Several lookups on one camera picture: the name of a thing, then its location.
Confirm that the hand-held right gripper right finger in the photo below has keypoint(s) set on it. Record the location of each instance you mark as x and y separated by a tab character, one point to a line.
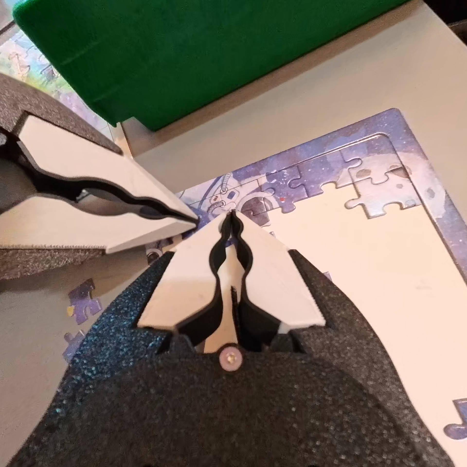
281	292

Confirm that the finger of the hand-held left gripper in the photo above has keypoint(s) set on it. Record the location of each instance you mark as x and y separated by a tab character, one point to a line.
91	153
73	226

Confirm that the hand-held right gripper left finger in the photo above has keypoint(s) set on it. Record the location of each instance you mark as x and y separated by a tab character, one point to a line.
182	292

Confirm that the joined satellite puzzle pieces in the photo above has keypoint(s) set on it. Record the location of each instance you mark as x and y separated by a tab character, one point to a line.
327	277

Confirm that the space puzzle board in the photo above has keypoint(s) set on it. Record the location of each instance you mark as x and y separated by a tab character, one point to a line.
365	273

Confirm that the grey desk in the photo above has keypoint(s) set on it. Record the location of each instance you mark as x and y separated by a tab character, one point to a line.
255	124

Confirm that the purple star-marked puzzle piece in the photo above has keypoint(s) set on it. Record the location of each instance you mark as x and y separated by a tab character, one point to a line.
85	301

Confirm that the blue puzzle piece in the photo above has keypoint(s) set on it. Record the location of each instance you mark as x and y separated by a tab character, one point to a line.
73	344

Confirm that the green plastic bin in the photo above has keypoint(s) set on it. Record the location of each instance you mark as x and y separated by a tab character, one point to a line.
182	54

